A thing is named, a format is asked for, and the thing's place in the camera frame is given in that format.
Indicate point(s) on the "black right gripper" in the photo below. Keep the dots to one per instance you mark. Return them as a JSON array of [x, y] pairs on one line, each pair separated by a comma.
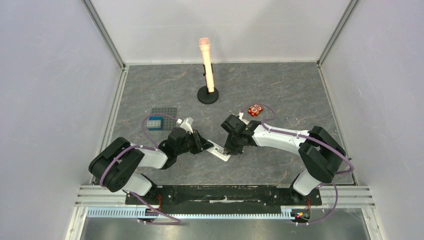
[[234, 141]]

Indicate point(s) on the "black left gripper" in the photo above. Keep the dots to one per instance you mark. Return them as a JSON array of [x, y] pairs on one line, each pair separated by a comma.
[[201, 143]]

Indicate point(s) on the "white remote control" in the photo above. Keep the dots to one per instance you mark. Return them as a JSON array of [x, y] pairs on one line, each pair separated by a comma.
[[213, 152]]

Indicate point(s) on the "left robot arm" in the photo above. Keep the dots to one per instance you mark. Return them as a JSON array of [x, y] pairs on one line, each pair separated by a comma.
[[115, 167]]

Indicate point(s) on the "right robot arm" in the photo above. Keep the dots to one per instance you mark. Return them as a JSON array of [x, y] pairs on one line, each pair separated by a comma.
[[320, 153]]

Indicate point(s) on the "red owl toy block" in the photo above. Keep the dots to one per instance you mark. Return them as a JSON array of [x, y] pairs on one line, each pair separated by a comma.
[[255, 110]]

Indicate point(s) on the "dark grey studded baseplate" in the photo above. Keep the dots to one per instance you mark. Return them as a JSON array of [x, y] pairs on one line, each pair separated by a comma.
[[168, 122]]

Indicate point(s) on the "light grey toy brick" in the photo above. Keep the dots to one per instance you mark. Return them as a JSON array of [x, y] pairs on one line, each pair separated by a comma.
[[154, 124]]

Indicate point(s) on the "blue toy brick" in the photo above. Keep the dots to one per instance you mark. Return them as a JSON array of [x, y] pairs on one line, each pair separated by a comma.
[[155, 118]]

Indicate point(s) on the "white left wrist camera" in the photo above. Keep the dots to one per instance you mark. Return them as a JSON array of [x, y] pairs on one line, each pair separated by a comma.
[[186, 124]]

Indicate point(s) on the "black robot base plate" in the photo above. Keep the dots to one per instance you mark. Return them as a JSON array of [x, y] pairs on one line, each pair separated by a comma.
[[228, 199]]

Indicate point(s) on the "white slotted cable duct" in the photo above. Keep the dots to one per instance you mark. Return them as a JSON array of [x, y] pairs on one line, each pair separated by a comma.
[[144, 213]]

